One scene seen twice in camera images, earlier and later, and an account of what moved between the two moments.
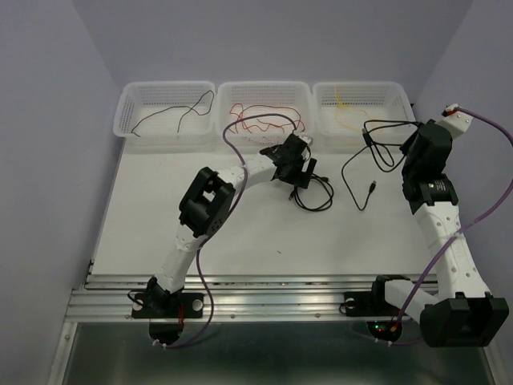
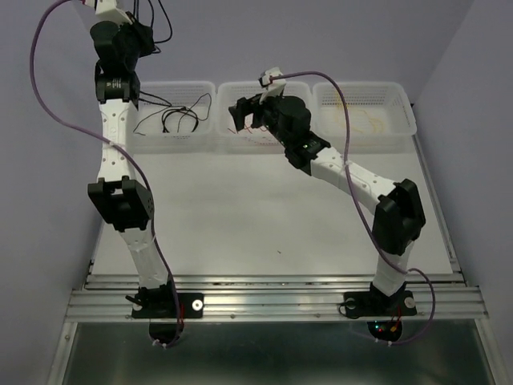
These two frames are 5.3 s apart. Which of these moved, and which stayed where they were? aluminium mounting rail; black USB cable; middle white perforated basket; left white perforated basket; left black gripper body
Moved: black USB cable; left black gripper body
Stayed: middle white perforated basket; left white perforated basket; aluminium mounting rail
